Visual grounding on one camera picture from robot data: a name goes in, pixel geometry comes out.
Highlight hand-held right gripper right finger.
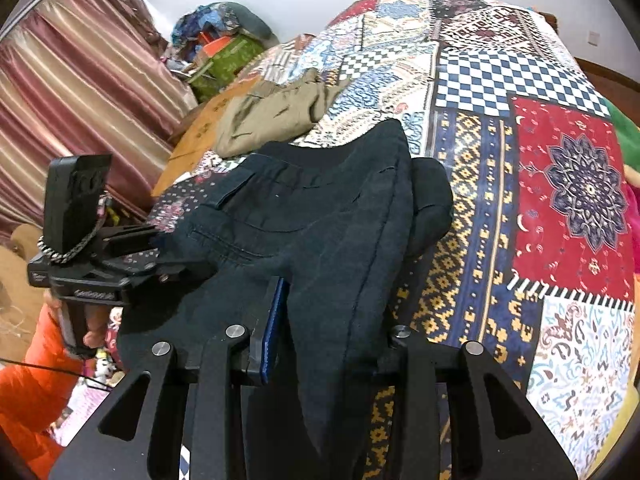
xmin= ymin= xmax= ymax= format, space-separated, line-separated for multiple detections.
xmin=384 ymin=324 xmax=584 ymax=480

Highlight tan plush cushion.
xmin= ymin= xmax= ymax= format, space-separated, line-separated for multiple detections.
xmin=0 ymin=224 xmax=52 ymax=312

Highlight person's left forearm orange sleeve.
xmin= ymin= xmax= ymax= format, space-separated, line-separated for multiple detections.
xmin=0 ymin=304 xmax=112 ymax=480

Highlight brown printed cloth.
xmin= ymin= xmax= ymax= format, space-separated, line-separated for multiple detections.
xmin=150 ymin=82 xmax=252 ymax=197

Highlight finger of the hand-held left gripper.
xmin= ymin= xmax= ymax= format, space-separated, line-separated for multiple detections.
xmin=120 ymin=259 xmax=221 ymax=292
xmin=102 ymin=224 xmax=163 ymax=251

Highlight striped pink curtain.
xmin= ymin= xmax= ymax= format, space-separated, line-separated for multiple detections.
xmin=0 ymin=0 xmax=202 ymax=242

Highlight patchwork printed bedspread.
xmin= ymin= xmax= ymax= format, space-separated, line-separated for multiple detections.
xmin=145 ymin=0 xmax=640 ymax=480

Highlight pile of clothes and bags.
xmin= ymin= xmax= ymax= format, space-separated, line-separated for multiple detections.
xmin=164 ymin=0 xmax=279 ymax=107

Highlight green cardboard box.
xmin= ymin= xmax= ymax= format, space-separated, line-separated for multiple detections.
xmin=187 ymin=35 xmax=267 ymax=104

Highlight colourful fleece blanket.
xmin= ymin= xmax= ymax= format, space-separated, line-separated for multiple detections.
xmin=600 ymin=94 xmax=640 ymax=277

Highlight black pants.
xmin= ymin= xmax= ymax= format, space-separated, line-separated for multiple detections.
xmin=105 ymin=119 xmax=457 ymax=480

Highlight thin black cable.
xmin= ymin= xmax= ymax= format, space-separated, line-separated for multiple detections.
xmin=0 ymin=355 xmax=113 ymax=392

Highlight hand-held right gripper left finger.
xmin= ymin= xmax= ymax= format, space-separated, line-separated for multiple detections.
xmin=47 ymin=276 xmax=292 ymax=480

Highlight pink floral sheet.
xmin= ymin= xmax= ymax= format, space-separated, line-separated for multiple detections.
xmin=50 ymin=305 xmax=128 ymax=447

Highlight khaki pants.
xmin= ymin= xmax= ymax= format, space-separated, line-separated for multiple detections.
xmin=214 ymin=68 xmax=347 ymax=159

